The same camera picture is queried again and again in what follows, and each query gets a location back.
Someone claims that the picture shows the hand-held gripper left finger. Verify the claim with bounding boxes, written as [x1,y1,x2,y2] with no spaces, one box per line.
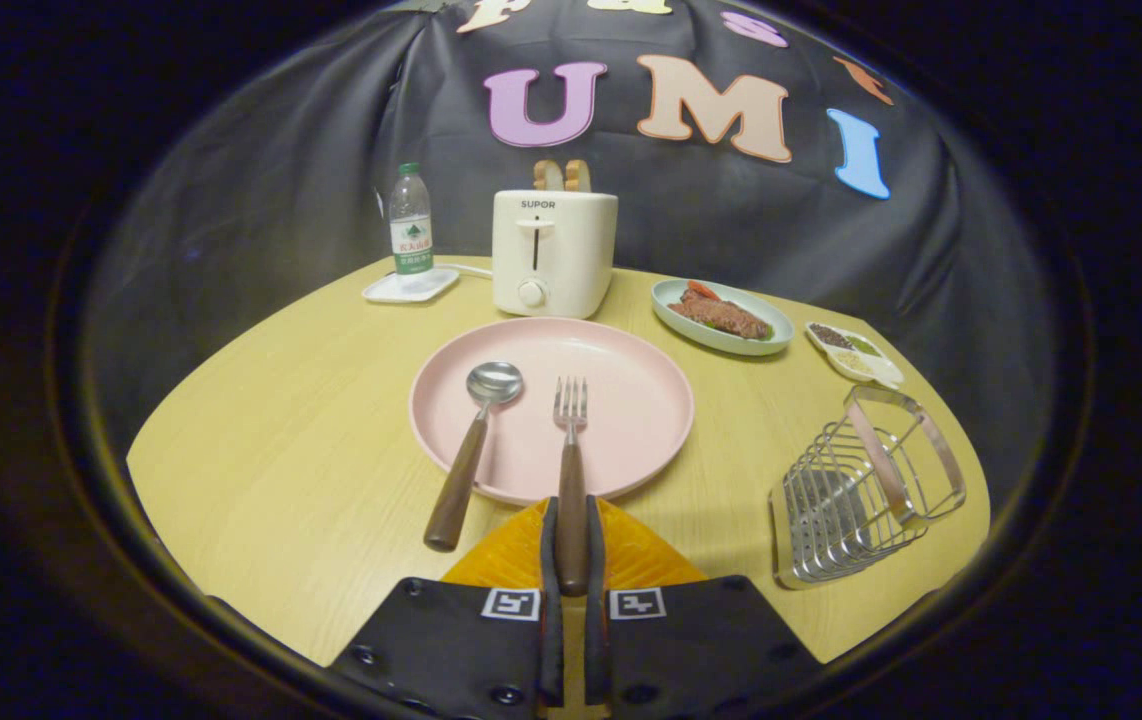
[326,496,565,720]

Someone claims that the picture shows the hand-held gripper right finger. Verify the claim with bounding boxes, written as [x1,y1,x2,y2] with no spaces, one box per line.
[584,495,825,720]

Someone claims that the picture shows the wooden handled metal fork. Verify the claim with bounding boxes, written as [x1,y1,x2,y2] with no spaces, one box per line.
[552,376,593,599]

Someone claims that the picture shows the wooden handled metal spoon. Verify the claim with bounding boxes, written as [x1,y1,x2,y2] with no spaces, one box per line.
[422,361,526,554]

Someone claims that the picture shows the pink round plate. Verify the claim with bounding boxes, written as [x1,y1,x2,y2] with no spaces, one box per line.
[408,316,697,507]

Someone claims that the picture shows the pale green oval plate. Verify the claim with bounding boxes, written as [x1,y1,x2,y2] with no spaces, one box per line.
[650,277,796,359]

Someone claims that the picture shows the brown cooked meat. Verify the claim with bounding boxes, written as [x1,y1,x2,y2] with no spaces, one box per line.
[667,289,775,342]

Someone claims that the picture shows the cream white toaster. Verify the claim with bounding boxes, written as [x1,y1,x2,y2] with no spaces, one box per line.
[490,188,621,321]

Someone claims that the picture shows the white square coaster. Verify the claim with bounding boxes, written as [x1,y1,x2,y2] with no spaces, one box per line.
[361,265,462,305]

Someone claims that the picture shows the white divided seasoning dish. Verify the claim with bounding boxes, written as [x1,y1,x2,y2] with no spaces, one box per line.
[804,320,906,391]

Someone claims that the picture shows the clear plastic water bottle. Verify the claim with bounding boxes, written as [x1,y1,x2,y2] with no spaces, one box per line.
[387,162,436,277]

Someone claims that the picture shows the black backdrop cloth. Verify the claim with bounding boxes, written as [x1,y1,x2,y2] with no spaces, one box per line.
[81,0,1064,526]

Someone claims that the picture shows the metal wire cutlery basket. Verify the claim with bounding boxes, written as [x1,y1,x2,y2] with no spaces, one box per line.
[768,384,969,592]

